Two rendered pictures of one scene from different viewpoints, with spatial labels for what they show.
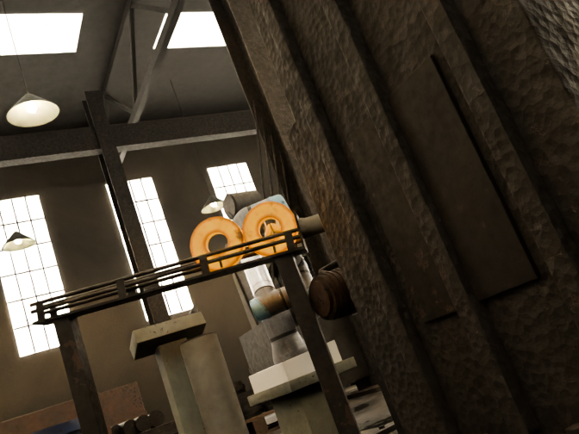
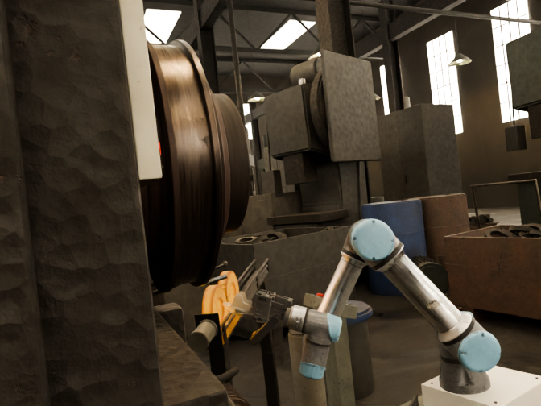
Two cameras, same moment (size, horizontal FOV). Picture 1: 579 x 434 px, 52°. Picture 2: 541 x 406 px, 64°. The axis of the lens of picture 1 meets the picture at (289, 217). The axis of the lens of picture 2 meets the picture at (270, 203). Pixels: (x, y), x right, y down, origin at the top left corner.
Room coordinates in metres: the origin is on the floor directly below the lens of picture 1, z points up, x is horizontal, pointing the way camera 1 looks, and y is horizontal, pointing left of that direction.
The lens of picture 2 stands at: (2.01, -1.25, 1.03)
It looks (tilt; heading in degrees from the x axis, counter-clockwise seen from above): 0 degrees down; 97
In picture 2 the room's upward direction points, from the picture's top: 6 degrees counter-clockwise
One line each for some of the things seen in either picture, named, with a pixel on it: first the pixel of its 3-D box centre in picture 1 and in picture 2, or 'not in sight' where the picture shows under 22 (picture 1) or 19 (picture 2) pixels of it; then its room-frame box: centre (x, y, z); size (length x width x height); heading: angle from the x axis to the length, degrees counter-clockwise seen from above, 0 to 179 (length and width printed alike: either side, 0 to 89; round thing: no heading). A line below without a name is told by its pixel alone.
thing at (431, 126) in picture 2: not in sight; (419, 185); (3.27, 4.74, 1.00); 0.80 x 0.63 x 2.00; 127
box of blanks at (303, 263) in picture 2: not in sight; (275, 276); (1.53, 2.32, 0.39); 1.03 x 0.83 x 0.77; 47
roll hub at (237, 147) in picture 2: not in sight; (216, 164); (1.80, -0.39, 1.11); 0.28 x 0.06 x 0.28; 122
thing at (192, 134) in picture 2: not in sight; (167, 167); (1.72, -0.44, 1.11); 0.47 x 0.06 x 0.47; 122
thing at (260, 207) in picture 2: not in sight; (258, 240); (1.14, 4.01, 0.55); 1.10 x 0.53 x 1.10; 142
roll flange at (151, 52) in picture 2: not in sight; (123, 171); (1.65, -0.48, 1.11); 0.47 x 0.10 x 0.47; 122
